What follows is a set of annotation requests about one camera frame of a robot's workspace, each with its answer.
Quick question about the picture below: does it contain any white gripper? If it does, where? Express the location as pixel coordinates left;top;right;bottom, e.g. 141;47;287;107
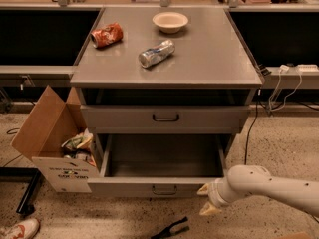
197;177;239;216

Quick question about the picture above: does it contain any grey drawer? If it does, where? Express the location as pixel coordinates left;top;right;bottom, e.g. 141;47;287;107
81;105;249;134
88;134;224;198

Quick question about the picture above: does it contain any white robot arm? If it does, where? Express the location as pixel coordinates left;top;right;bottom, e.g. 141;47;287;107
197;165;319;217

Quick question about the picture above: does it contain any grey drawer cabinet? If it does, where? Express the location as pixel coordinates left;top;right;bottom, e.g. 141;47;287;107
70;6;264;144

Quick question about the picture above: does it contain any grey top drawer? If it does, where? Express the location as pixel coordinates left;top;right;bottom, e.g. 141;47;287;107
81;105;249;134

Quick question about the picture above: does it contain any cardboard box with trash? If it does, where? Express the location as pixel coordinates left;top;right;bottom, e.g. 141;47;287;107
11;86;99;193

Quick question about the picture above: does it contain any crushed silver soda can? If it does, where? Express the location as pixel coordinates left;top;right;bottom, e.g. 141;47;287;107
138;40;175;69

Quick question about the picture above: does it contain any white power strip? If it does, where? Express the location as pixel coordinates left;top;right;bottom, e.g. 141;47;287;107
297;65;318;73

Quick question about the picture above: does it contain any white orange sneaker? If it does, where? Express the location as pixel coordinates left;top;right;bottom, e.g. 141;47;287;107
0;218;40;239

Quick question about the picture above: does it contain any white paper bowl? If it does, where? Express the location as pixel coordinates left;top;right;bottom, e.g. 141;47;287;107
153;12;188;34

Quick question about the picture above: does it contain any crushed orange soda can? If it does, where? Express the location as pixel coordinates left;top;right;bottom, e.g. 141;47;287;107
91;23;123;49

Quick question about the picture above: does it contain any black metal stand leg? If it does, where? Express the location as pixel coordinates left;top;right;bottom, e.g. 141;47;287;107
0;167;42;216

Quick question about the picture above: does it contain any black floor cable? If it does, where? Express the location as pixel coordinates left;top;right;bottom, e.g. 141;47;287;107
244;100;260;166

